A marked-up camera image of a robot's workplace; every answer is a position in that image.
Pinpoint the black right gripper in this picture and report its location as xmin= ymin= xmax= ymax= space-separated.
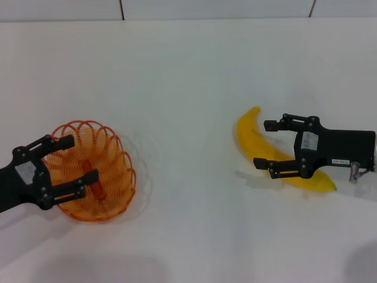
xmin=253 ymin=113 xmax=377 ymax=180

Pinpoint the yellow banana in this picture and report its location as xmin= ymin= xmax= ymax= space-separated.
xmin=236 ymin=106 xmax=338 ymax=194

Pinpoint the orange wire basket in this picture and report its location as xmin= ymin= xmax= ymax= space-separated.
xmin=42 ymin=119 xmax=137 ymax=225

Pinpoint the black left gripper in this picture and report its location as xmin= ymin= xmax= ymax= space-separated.
xmin=0 ymin=134 xmax=100 ymax=214

